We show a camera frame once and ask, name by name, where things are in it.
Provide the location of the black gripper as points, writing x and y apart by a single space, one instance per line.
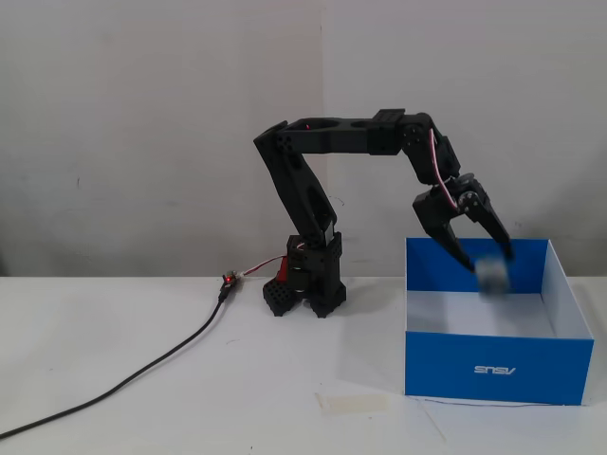
432 209

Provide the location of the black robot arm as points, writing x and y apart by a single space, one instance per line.
303 189

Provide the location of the small board with red LED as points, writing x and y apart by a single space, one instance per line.
228 283

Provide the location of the red clamp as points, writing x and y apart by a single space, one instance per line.
282 269

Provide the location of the gray block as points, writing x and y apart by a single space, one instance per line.
492 277

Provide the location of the clear tape strip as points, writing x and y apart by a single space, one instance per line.
351 404

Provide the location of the blue cardboard box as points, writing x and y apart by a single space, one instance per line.
498 369

